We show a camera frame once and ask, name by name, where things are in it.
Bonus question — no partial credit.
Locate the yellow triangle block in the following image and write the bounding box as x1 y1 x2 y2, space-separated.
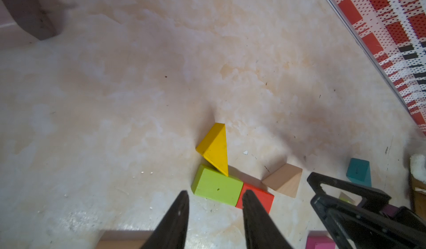
196 123 229 176

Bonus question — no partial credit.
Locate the natural wood triangle block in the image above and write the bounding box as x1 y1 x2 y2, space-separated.
262 164 303 199

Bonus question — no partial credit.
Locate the red rectangular block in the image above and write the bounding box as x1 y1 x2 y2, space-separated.
235 182 275 213

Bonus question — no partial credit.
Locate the natural wood rectangular block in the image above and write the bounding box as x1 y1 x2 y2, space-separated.
95 230 153 249

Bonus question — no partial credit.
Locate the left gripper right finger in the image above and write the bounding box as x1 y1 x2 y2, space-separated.
243 190 292 249

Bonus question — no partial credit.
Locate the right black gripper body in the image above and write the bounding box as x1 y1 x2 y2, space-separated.
359 208 426 249

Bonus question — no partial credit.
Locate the green block near teal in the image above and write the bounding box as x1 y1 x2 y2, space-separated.
338 192 356 205

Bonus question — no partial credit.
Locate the purple triangle block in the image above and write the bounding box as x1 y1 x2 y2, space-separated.
382 204 399 217

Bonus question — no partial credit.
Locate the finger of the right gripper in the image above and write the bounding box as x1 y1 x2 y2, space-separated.
310 195 417 249
307 172 391 209

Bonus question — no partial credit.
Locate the magenta block centre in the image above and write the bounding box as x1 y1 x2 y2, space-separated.
305 231 336 249

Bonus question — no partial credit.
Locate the teal triangle block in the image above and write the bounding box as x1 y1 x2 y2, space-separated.
346 158 372 187

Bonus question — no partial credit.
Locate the white teddy bear brown shirt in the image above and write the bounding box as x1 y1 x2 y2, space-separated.
410 154 426 220

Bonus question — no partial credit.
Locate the small brown white object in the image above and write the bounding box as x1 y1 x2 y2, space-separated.
1 0 58 40

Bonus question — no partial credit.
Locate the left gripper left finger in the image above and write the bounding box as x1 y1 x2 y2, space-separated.
141 190 190 249

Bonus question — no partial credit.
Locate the light green rectangular block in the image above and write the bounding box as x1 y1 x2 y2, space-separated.
191 165 244 206

